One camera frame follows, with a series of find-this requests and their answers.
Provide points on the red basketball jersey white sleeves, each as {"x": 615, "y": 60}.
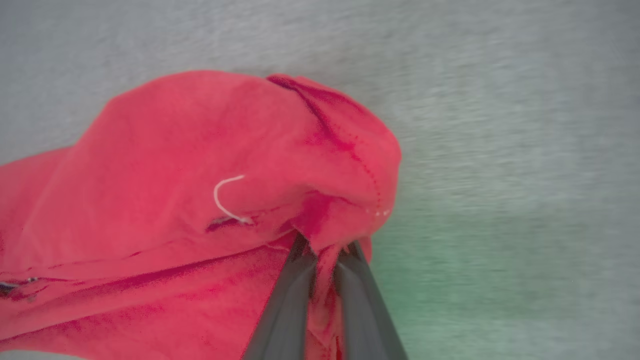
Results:
{"x": 175, "y": 210}

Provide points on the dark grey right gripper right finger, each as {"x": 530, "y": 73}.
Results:
{"x": 362, "y": 310}

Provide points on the grey fabric surface cover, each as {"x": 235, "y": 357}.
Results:
{"x": 500, "y": 150}

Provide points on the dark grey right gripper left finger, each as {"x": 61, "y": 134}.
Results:
{"x": 285, "y": 310}

